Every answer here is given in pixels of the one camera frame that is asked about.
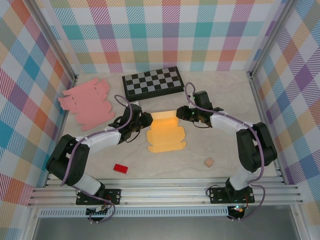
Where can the yellow paper box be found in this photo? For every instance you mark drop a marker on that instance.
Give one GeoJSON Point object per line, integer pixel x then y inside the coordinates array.
{"type": "Point", "coordinates": [165, 135]}

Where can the pink paper box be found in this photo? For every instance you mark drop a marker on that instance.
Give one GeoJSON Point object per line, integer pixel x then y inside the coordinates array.
{"type": "Point", "coordinates": [87, 105]}

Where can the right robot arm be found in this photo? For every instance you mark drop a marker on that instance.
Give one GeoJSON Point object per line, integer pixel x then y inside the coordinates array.
{"type": "Point", "coordinates": [252, 150]}

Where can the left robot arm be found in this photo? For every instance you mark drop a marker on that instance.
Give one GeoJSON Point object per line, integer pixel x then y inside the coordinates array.
{"type": "Point", "coordinates": [75, 162]}

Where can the black and silver chessboard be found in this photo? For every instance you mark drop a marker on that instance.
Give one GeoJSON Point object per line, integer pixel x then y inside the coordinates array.
{"type": "Point", "coordinates": [152, 82]}

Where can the small wooden block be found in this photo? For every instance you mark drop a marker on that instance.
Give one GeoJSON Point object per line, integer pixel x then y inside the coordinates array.
{"type": "Point", "coordinates": [208, 163]}

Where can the red toy brick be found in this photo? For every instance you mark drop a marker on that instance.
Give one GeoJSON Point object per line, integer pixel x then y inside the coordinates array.
{"type": "Point", "coordinates": [121, 168]}

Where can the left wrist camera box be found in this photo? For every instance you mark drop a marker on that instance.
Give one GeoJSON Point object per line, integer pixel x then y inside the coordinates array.
{"type": "Point", "coordinates": [136, 102]}

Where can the aluminium side rail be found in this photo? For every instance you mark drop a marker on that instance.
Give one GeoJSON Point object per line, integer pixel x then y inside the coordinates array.
{"type": "Point", "coordinates": [262, 105]}
{"type": "Point", "coordinates": [62, 120]}

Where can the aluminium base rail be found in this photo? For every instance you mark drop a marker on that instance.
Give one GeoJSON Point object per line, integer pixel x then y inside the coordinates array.
{"type": "Point", "coordinates": [162, 192]}

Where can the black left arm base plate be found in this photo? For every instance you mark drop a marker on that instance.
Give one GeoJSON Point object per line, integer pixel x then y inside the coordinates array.
{"type": "Point", "coordinates": [113, 196]}

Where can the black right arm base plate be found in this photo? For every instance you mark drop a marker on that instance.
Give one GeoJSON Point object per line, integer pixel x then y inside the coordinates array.
{"type": "Point", "coordinates": [217, 195]}

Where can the aluminium frame post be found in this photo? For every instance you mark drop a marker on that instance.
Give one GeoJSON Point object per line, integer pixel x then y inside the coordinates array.
{"type": "Point", "coordinates": [55, 42]}
{"type": "Point", "coordinates": [272, 37]}

